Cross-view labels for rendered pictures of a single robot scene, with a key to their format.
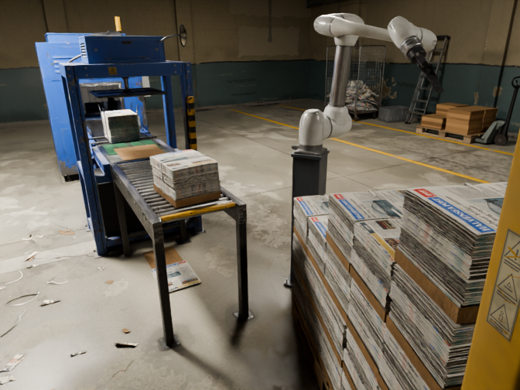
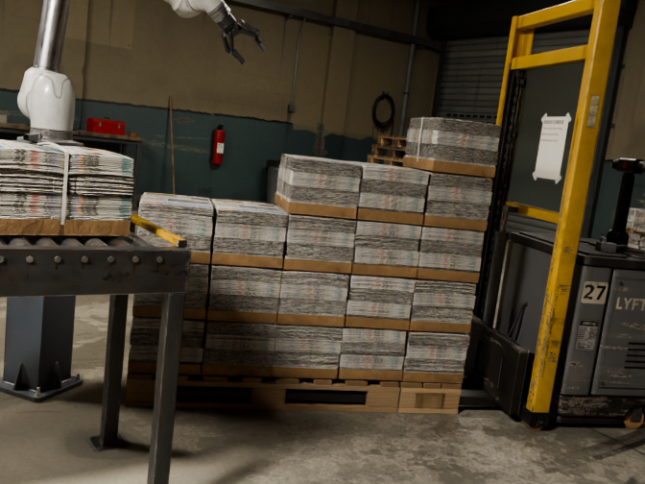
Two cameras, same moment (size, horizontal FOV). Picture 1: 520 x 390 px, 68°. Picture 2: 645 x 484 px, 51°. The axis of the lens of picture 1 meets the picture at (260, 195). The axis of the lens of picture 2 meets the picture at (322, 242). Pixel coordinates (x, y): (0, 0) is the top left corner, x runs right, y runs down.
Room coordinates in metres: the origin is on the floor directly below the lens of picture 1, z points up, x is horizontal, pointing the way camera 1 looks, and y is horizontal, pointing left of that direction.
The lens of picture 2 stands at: (1.63, 2.42, 1.14)
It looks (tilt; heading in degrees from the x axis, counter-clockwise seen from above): 9 degrees down; 265
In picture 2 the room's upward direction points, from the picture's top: 7 degrees clockwise
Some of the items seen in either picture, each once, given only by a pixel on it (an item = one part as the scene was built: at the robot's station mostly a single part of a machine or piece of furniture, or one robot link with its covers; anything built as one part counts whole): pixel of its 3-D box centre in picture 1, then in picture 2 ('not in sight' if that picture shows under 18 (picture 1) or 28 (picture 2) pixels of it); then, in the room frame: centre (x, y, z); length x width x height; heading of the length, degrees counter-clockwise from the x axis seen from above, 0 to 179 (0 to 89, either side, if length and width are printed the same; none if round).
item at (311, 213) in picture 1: (357, 313); (271, 302); (1.59, -0.48, 0.42); 1.17 x 0.39 x 0.83; 9
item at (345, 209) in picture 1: (381, 227); (316, 184); (1.45, -0.50, 0.95); 0.38 x 0.29 x 0.23; 99
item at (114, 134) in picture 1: (120, 125); not in sight; (3.95, 1.41, 0.93); 0.38 x 0.30 x 0.26; 29
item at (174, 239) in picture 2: (199, 211); (156, 229); (1.97, 0.33, 0.81); 0.43 x 0.03 x 0.02; 119
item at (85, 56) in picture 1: (121, 49); not in sight; (3.45, 1.13, 1.65); 0.60 x 0.45 x 0.20; 119
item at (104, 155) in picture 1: (135, 155); not in sight; (3.45, 1.13, 0.75); 0.70 x 0.65 x 0.10; 29
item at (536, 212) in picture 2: not in sight; (536, 212); (0.40, -0.67, 0.92); 0.57 x 0.01 x 0.05; 99
